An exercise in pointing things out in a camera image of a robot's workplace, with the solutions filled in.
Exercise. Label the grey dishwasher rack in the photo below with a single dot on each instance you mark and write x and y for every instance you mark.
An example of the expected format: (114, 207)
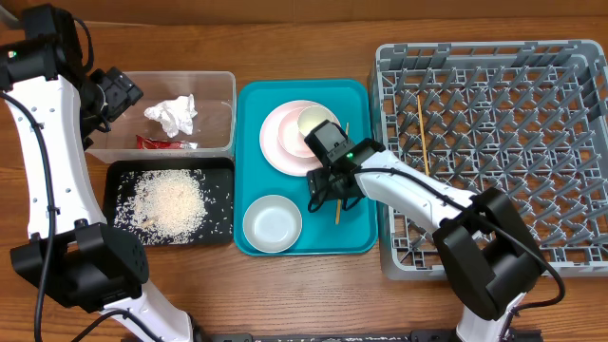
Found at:
(527, 117)

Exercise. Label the white paper cup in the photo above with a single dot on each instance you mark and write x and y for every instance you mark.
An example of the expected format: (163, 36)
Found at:
(312, 116)

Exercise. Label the large pink plate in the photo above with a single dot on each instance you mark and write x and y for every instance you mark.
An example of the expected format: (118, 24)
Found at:
(274, 153)

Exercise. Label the red snack wrapper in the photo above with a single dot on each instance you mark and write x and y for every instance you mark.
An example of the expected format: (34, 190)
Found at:
(147, 143)

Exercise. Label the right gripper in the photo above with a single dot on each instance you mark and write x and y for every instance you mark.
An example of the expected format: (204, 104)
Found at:
(317, 189)

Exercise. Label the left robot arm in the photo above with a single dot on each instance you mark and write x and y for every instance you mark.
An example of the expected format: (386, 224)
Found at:
(57, 98)

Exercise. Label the white tissue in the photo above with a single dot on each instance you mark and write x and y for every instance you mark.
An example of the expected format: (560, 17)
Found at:
(175, 116)

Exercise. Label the grey bowl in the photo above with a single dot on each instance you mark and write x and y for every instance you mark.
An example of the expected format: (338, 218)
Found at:
(272, 224)

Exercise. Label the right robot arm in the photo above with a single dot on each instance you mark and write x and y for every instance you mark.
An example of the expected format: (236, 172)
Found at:
(490, 259)

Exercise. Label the teal serving tray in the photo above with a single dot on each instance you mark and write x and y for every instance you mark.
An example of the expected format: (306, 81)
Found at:
(357, 230)

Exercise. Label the wooden chopstick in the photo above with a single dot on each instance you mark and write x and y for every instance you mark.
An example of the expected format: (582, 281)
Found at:
(339, 202)
(422, 134)

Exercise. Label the small pink plate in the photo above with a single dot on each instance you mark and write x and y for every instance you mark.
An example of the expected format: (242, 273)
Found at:
(290, 138)

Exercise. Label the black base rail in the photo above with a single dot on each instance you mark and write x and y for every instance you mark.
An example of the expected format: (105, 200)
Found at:
(413, 336)

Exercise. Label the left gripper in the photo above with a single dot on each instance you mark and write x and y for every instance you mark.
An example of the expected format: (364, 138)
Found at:
(123, 93)

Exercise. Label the pile of rice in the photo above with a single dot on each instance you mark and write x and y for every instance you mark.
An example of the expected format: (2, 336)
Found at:
(164, 204)

